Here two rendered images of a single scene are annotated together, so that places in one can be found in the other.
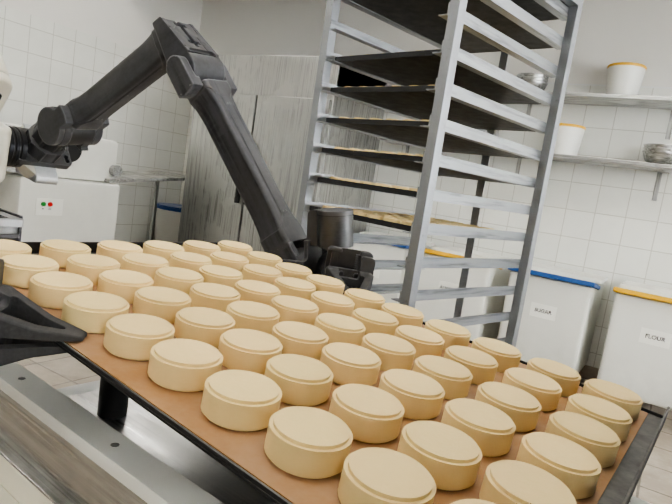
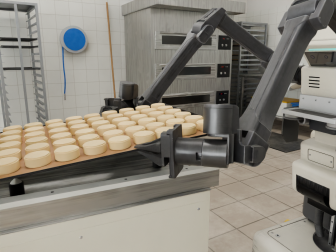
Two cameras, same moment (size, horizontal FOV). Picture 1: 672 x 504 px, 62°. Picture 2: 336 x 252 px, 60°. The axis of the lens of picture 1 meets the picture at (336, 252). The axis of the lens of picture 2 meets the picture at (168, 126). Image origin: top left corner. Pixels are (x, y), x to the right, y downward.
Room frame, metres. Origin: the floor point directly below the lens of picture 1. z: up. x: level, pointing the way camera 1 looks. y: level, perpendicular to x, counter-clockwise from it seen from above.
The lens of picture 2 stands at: (1.07, -0.54, 1.18)
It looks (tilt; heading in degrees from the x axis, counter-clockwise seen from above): 13 degrees down; 119
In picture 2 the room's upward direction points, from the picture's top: straight up
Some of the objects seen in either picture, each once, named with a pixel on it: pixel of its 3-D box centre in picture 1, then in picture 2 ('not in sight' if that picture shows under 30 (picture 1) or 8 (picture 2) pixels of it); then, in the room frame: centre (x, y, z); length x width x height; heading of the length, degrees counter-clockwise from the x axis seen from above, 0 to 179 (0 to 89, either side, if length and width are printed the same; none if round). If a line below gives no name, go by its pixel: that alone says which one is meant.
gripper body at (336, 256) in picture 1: (341, 279); (186, 151); (0.82, -0.01, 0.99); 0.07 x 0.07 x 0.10; 10
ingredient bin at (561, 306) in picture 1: (548, 325); not in sight; (3.83, -1.53, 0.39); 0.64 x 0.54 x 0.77; 148
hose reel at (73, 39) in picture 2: not in sight; (74, 63); (-2.41, 2.76, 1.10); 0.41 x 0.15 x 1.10; 59
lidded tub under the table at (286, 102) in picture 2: not in sight; (285, 107); (0.43, 4.76, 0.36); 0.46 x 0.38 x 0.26; 59
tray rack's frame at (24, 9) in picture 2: not in sight; (20, 77); (-2.51, 1.89, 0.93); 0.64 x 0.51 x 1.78; 152
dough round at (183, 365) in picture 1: (185, 364); (74, 120); (0.38, 0.09, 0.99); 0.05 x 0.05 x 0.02
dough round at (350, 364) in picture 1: (349, 364); (58, 133); (0.45, -0.03, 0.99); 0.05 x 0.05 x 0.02
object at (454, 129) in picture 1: (490, 140); not in sight; (1.67, -0.40, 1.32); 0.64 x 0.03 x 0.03; 135
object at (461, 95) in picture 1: (496, 109); not in sight; (1.67, -0.40, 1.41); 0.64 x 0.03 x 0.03; 135
